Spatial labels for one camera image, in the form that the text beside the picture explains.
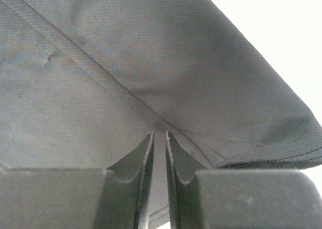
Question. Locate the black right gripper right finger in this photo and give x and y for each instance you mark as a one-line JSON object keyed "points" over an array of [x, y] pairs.
{"points": [[237, 198]]}

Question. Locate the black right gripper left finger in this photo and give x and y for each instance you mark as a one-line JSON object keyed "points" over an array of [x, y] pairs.
{"points": [[116, 197]]}

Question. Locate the black t shirt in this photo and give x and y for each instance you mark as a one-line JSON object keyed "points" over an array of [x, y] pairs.
{"points": [[84, 81]]}

